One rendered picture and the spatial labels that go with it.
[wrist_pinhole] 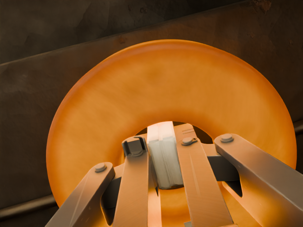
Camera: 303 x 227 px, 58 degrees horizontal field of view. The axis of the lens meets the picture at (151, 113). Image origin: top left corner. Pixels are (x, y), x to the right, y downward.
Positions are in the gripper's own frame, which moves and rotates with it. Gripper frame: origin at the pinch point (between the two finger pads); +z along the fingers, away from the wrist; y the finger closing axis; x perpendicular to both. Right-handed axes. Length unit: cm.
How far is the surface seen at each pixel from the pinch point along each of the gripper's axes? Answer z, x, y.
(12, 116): 6.9, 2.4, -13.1
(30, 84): 7.0, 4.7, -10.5
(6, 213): 5.2, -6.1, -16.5
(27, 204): 5.4, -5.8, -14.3
